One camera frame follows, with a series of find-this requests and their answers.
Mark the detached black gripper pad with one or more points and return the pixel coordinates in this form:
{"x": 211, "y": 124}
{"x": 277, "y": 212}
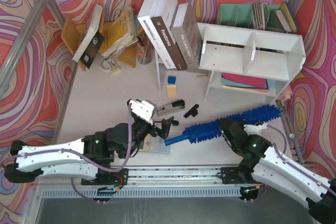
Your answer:
{"x": 192, "y": 112}

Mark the blue eraser block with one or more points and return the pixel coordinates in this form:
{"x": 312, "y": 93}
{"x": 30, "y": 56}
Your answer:
{"x": 171, "y": 80}

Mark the coloured paper sheets stack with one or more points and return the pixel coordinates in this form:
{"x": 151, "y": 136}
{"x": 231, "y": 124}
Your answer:
{"x": 247, "y": 83}

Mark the pink pig figurine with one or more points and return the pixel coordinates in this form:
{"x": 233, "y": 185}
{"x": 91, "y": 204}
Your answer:
{"x": 285, "y": 95}

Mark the yellow worn books stack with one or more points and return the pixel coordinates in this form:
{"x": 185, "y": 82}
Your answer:
{"x": 119, "y": 35}

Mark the blue yellow book in organizer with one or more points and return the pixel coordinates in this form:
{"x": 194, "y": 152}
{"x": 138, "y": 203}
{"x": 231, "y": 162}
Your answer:
{"x": 284, "y": 13}

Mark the blue microfiber duster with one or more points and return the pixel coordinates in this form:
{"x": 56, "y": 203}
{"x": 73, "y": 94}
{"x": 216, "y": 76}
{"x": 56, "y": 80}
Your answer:
{"x": 254, "y": 121}

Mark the black and white leaning book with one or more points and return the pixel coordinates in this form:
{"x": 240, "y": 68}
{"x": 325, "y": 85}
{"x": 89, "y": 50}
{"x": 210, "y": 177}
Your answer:
{"x": 90, "y": 39}

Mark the yellow wooden book rack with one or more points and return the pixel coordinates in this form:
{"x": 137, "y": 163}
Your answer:
{"x": 71, "y": 32}

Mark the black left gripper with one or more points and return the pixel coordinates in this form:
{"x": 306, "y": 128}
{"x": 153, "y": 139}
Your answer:
{"x": 159, "y": 128}

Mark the mint green file organizer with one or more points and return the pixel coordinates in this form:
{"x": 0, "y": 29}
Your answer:
{"x": 242, "y": 15}

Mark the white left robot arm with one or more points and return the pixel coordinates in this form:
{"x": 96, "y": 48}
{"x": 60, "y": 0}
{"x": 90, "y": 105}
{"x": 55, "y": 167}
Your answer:
{"x": 94, "y": 158}

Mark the yellow and blue calculator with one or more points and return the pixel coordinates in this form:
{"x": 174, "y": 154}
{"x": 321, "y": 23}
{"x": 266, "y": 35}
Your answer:
{"x": 154, "y": 145}

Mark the small white side shelf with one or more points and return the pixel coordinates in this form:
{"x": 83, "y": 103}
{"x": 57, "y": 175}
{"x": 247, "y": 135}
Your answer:
{"x": 162, "y": 72}

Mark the black and white utility knife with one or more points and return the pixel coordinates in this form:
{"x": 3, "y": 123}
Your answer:
{"x": 165, "y": 122}

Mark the clear pencil cup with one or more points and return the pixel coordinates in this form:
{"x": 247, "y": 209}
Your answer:
{"x": 144, "y": 47}

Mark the grey and black stapler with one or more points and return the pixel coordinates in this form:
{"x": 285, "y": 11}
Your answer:
{"x": 170, "y": 108}

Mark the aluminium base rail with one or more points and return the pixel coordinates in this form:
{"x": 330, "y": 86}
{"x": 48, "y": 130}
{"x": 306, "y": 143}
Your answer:
{"x": 179, "y": 181}

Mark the white bookshelf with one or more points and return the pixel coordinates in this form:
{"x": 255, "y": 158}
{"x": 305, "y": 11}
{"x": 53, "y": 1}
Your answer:
{"x": 251, "y": 53}

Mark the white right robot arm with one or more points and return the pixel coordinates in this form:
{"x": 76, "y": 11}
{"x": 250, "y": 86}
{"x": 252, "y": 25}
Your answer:
{"x": 264, "y": 163}

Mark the small brass padlock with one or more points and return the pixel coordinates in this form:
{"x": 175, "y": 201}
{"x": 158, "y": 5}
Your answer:
{"x": 110, "y": 65}

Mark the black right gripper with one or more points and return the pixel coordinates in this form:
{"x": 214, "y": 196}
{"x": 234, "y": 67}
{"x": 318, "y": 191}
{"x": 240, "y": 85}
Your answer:
{"x": 226, "y": 127}

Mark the brown Fredonia book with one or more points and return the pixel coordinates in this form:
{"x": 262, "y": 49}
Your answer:
{"x": 162, "y": 20}

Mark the grey Lonely Ones book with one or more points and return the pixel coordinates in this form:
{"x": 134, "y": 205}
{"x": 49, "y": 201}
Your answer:
{"x": 187, "y": 35}

